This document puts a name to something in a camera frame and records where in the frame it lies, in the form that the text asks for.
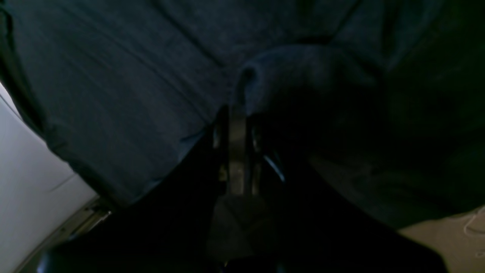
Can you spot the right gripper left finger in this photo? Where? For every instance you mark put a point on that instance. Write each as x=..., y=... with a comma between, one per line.
x=220, y=139

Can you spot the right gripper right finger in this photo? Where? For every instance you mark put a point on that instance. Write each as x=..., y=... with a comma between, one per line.
x=253, y=156

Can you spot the dark grey T-shirt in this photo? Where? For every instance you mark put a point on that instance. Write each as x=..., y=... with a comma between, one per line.
x=384, y=97

